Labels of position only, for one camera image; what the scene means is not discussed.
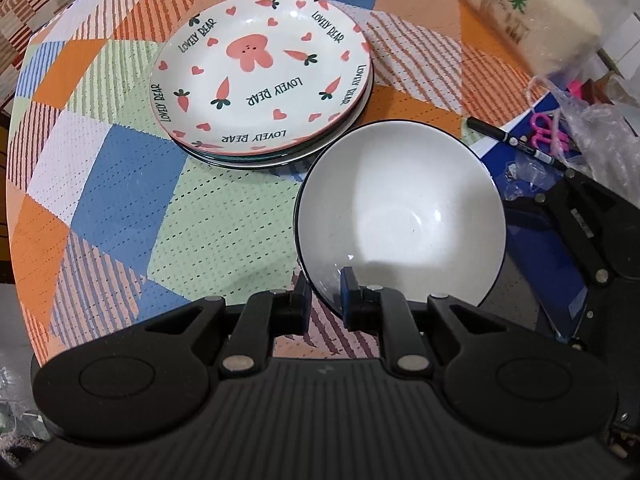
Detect black marker pen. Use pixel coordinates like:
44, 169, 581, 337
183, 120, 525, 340
466, 116, 568, 167

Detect pink scissors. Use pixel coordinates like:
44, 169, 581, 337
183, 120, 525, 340
530, 112, 573, 156

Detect striped counter cloth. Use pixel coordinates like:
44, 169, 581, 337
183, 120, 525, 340
0, 0, 86, 106

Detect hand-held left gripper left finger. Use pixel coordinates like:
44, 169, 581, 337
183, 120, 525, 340
145, 276, 313, 379

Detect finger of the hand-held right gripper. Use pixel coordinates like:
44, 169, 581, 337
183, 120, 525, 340
562, 167, 640, 212
506, 191, 614, 287

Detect white bowl black rim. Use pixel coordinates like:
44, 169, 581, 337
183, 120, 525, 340
294, 120, 508, 318

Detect white plate pink bunny print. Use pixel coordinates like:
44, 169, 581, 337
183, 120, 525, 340
149, 0, 375, 156

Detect large clear plastic bag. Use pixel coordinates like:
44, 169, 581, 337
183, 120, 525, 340
525, 72, 640, 181

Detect patchwork tablecloth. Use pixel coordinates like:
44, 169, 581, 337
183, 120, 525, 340
5, 0, 551, 361

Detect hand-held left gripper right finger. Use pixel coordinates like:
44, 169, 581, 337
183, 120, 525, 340
340, 267, 501, 378

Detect small clear plastic bag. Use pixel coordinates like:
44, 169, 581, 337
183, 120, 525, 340
502, 152, 551, 201

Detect clear bag of rice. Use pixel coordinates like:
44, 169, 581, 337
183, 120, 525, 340
457, 0, 608, 78

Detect blue board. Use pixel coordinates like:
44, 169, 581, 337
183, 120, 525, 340
472, 95, 601, 346

